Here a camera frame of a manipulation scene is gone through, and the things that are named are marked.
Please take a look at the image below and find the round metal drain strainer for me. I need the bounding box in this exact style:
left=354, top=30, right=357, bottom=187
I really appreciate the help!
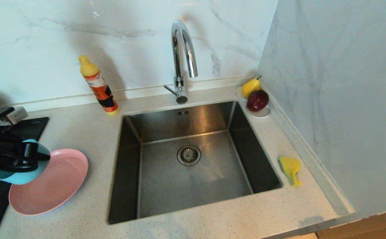
left=177, top=144, right=202, bottom=166

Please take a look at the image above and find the teal plastic bowl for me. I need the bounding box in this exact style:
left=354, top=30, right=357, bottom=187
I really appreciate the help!
left=0, top=139, right=51, bottom=185

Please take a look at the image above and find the chrome gooseneck faucet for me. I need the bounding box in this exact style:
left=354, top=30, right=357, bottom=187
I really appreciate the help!
left=163, top=20, right=199, bottom=105

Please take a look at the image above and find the pink plastic plate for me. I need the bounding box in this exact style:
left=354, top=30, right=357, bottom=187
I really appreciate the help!
left=9, top=148, right=89, bottom=216

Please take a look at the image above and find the orange detergent bottle yellow cap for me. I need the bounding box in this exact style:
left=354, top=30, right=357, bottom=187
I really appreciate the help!
left=78, top=55, right=120, bottom=116

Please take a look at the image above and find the wooden cabinet panel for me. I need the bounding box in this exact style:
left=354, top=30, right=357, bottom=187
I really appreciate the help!
left=316, top=206, right=386, bottom=239

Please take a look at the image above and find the black glass cooktop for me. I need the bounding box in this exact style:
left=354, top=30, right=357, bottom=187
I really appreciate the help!
left=0, top=117, right=50, bottom=239

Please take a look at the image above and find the yellow pear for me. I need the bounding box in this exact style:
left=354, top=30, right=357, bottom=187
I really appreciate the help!
left=241, top=76, right=262, bottom=99

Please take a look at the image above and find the yellow fish-shaped sponge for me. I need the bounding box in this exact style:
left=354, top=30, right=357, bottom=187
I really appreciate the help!
left=278, top=156, right=302, bottom=188

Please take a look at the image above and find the stainless steel sink basin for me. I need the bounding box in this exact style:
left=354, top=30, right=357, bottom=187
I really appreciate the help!
left=107, top=101, right=283, bottom=225

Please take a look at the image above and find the dark red apple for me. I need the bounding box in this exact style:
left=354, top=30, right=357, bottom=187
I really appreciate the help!
left=246, top=90, right=269, bottom=112

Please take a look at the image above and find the small white dish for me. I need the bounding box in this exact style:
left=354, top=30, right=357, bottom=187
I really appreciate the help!
left=235, top=86, right=271, bottom=119

